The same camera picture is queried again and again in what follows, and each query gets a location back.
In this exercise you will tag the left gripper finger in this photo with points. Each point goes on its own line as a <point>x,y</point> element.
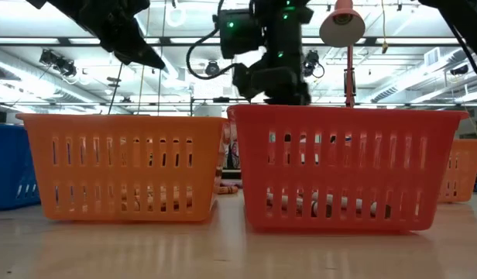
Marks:
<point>138,50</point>

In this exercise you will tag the red plastic basket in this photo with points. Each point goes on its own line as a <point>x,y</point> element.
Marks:
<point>339,124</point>

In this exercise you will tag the orange plastic basket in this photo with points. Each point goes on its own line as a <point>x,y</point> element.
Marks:
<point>467,170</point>
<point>122,128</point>

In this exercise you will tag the white crayon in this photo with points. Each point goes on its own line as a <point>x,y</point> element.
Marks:
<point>341,202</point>
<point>283,200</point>

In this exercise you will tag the orange crayon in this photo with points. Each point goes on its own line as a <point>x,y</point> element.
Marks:
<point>227,190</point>
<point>163,197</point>

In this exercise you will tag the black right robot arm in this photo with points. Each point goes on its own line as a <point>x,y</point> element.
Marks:
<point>285,31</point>

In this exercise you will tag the black ceiling beam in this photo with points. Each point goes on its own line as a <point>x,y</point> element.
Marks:
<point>184,40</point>

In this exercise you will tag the black ceiling track lights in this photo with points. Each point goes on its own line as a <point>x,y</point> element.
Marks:
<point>58,64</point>

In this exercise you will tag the red desk lamp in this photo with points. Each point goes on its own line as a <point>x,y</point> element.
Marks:
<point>342,31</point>

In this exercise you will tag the grey ceiling vent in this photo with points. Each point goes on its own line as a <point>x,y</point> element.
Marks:
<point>432,57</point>

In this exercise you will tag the blue plastic basket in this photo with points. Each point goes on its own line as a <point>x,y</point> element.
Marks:
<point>10,166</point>

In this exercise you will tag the black ceiling fixture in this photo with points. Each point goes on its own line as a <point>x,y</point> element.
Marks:
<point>459,70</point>

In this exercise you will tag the black ceiling camera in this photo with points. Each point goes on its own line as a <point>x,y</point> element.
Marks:
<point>212,68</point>
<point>311,64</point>

